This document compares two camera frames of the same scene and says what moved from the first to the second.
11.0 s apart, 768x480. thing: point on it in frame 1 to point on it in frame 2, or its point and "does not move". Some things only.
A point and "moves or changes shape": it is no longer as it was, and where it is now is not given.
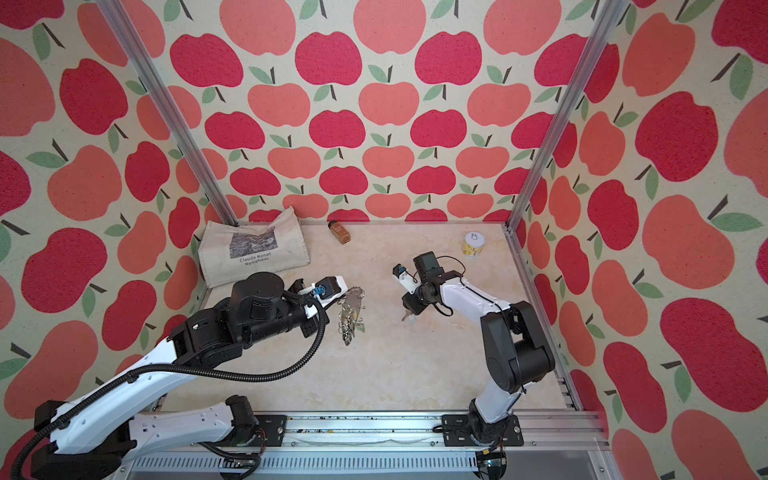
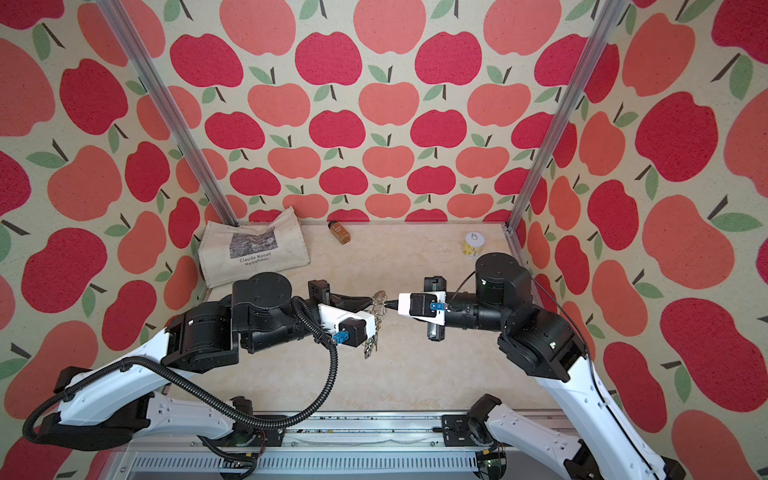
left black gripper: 320,312 to 321,294
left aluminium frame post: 120,18 does not move
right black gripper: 414,302 to 434,286
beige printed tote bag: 228,252 does not move
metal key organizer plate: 349,317 moves or changes shape
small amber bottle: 339,232 does not move
